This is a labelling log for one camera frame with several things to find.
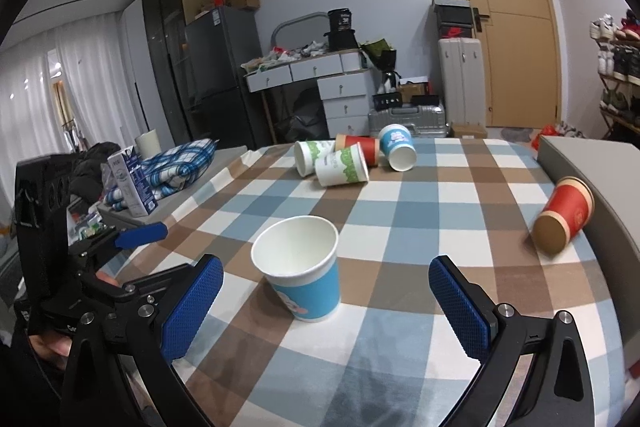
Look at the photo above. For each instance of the blue paper cup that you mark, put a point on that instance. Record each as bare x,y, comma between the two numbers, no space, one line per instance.
397,147
305,287

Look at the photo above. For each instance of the white paper roll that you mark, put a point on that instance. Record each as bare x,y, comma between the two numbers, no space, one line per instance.
148,144

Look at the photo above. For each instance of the person's left hand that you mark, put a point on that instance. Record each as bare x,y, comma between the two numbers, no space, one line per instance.
50,346

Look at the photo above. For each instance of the black glass cabinet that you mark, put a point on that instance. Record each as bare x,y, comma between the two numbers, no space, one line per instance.
167,47

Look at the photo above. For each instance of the green print white paper cup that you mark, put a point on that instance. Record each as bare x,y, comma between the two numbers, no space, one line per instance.
342,167
307,154

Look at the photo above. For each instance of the grey refrigerator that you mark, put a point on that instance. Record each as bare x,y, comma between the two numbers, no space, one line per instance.
220,62

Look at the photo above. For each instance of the white curtain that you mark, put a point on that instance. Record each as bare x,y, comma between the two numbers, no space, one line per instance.
75,82

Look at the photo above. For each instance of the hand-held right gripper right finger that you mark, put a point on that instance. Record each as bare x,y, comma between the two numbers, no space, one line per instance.
460,312

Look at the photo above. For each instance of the blue plaid folded cloth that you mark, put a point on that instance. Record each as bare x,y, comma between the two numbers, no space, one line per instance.
180,164

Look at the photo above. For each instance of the black wrapped bouquet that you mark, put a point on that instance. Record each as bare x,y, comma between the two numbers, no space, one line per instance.
381,54

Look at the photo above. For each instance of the red paper cup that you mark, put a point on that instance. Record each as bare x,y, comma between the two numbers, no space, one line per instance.
562,217
367,147

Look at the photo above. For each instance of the black bucket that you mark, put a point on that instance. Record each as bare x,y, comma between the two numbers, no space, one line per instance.
341,29

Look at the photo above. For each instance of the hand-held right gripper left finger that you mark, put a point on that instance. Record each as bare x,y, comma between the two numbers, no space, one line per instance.
192,307

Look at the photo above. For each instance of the shoe rack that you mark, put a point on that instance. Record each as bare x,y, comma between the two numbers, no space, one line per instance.
620,67

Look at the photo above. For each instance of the white drawer desk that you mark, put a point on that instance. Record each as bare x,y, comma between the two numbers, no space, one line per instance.
340,89

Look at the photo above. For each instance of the black shoe box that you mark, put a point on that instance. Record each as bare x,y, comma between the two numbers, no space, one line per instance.
452,13

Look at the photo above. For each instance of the silver suitcase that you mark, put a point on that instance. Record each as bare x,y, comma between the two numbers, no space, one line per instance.
407,119

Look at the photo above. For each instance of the black bag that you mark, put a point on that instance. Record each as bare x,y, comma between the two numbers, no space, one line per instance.
306,112

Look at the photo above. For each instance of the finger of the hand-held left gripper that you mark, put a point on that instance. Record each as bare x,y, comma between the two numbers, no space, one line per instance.
150,281
142,234

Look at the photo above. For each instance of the wooden door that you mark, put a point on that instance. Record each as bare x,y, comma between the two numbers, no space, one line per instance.
515,32

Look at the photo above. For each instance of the red logo shoe box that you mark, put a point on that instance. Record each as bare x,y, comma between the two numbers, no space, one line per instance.
454,32

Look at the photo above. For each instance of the grey box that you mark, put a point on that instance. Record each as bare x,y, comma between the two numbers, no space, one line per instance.
600,177

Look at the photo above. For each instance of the grey arched frame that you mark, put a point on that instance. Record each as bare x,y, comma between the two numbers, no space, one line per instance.
300,29

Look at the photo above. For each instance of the flat cardboard parcel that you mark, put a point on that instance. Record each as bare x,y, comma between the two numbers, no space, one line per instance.
468,130

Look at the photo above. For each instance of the grey floor mat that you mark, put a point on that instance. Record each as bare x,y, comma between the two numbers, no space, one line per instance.
517,134

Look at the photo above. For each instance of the brown box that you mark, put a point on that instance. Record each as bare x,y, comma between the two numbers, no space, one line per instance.
415,91

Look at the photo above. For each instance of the black jacket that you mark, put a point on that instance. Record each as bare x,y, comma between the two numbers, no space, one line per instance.
92,169

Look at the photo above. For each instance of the black crate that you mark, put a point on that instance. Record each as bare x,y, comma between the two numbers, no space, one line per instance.
387,101

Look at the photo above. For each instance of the blue white milk carton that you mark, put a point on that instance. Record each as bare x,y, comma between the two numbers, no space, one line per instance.
132,182

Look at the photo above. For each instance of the checked tablecloth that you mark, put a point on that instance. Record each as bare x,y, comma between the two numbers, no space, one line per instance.
425,217

